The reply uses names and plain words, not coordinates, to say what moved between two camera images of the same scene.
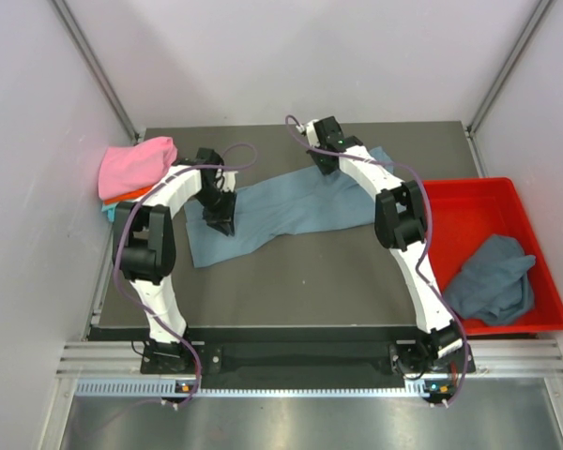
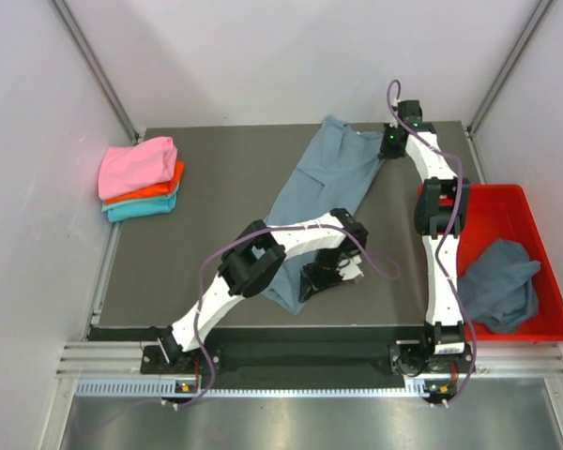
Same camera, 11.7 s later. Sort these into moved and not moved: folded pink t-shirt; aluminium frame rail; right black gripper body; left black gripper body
Moved: left black gripper body; right black gripper body
Not moved: folded pink t-shirt; aluminium frame rail
